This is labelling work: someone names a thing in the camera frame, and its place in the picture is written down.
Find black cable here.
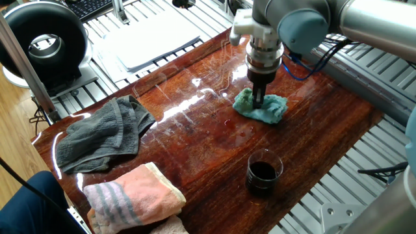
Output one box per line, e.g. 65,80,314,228
282,32,416,74

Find spilled dark liquid drops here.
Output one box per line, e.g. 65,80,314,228
223,118,257,139

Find aluminium profile beam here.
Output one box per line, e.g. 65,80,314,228
0,12,61,123

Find glass beaker with dark liquid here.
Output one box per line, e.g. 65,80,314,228
245,148,284,198

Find white paper sheet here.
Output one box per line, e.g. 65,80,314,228
92,11,202,82

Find grey towel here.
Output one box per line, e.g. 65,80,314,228
55,94,157,174

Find black keyboard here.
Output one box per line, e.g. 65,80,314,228
61,0,113,22

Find person's leg blue trousers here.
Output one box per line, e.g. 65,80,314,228
0,170,87,234

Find white printed wrist bracket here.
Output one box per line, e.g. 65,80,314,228
229,8,280,47

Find black ring lamp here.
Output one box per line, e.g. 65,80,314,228
0,1,98,98

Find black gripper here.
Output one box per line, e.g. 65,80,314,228
246,68,278,110

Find light teal fluffy cloth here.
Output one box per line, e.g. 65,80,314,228
232,87,289,125

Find pale pink fluffy cloth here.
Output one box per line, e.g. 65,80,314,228
149,214,190,234

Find blue cable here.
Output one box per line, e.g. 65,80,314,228
281,40,345,81

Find pink striped towel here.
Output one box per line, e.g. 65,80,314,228
83,161,187,234

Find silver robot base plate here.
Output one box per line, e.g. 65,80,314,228
320,203,368,234

